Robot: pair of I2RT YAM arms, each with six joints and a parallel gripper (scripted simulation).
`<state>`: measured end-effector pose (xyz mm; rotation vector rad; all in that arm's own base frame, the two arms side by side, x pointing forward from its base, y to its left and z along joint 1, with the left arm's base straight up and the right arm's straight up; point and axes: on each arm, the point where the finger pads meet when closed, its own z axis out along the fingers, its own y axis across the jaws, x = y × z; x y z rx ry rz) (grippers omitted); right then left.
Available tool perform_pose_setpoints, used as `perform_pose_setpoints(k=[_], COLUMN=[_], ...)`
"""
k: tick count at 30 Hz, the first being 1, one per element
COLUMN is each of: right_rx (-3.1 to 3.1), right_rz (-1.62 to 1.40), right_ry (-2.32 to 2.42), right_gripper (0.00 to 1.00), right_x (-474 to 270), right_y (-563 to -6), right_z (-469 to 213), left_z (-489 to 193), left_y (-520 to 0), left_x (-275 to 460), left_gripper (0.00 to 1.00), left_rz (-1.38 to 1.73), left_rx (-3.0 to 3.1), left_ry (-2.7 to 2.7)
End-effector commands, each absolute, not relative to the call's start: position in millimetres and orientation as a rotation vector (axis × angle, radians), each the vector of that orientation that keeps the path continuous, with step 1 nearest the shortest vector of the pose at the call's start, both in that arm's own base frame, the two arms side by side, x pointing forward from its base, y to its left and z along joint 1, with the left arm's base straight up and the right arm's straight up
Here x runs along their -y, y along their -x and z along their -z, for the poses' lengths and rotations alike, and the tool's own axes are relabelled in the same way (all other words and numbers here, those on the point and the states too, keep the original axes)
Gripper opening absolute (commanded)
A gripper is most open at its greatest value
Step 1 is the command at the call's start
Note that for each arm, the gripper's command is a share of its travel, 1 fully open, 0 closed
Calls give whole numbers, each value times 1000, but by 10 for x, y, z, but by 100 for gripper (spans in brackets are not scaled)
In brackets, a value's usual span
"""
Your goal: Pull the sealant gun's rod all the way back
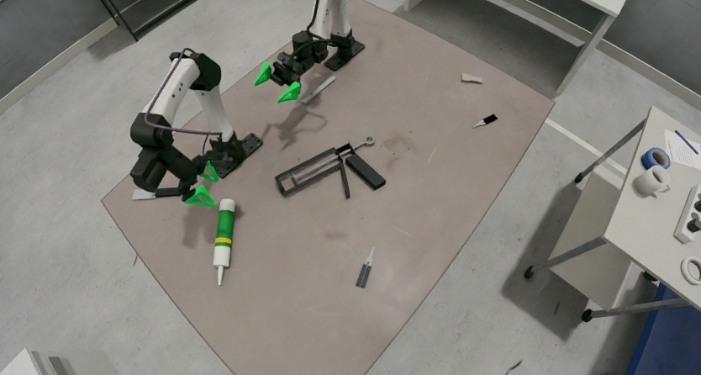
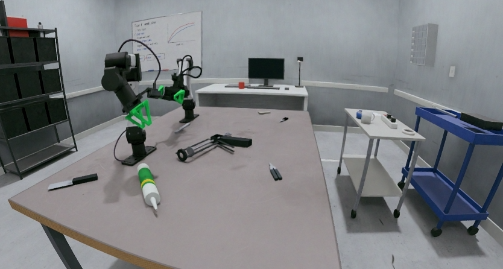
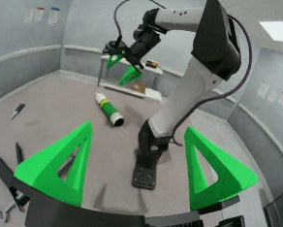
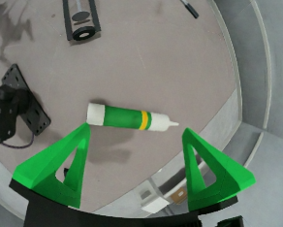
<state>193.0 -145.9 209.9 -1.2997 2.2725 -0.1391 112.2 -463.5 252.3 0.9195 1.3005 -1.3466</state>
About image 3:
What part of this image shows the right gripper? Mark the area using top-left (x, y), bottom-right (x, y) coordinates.
top-left (106, 38), bottom-right (150, 85)

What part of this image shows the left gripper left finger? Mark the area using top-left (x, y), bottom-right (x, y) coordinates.
top-left (14, 121), bottom-right (93, 207)

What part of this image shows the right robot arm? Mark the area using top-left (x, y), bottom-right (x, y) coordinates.
top-left (132, 0), bottom-right (241, 190)

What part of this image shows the green and white sealant cartridge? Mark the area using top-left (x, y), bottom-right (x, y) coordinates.
top-left (96, 92), bottom-right (124, 127)

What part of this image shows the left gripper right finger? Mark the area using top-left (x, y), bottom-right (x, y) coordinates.
top-left (184, 126), bottom-right (258, 211)

